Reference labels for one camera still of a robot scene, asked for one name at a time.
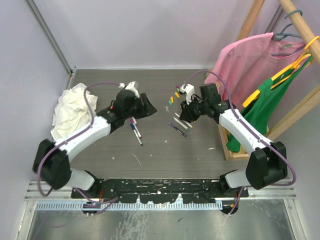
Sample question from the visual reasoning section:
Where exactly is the blue ended white marker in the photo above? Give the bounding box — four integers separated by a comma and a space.
130, 123, 143, 146

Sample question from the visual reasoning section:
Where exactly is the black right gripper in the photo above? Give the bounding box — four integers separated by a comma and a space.
179, 95, 209, 123

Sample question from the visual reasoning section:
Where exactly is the pink t-shirt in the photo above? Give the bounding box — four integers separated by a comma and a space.
212, 32, 305, 110

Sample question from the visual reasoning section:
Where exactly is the grey-blue clothes hanger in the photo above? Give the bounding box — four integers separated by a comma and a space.
272, 9, 303, 42

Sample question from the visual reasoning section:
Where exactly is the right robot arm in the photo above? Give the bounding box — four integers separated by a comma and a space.
179, 83, 288, 197

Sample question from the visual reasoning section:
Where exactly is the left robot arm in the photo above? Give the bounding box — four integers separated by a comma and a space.
32, 89, 157, 198

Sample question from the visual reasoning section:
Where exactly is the orange capped black highlighter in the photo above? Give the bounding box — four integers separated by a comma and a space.
109, 100, 115, 110

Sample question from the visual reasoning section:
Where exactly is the white slotted cable duct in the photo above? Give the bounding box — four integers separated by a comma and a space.
35, 200, 223, 211

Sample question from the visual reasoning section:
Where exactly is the wooden hanging rod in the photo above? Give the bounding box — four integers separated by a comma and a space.
278, 0, 320, 65

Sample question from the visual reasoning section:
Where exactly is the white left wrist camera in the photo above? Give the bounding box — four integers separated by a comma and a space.
118, 81, 140, 98

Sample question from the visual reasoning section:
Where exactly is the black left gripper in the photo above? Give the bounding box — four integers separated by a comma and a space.
123, 93, 156, 120

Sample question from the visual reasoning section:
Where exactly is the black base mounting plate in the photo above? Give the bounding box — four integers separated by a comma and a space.
67, 177, 249, 204

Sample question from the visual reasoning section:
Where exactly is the yellow clothes hanger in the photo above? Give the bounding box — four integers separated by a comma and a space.
242, 36, 320, 108

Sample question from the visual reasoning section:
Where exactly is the green tank top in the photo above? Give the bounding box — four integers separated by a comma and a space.
226, 53, 316, 153

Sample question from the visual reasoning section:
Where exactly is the white crumpled cloth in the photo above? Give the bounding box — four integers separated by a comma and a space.
50, 83, 98, 140

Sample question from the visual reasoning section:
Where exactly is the wooden clothes rack frame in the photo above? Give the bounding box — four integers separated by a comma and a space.
206, 0, 320, 162

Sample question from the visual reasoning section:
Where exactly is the teal ended white marker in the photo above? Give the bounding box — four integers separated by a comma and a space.
173, 117, 189, 130

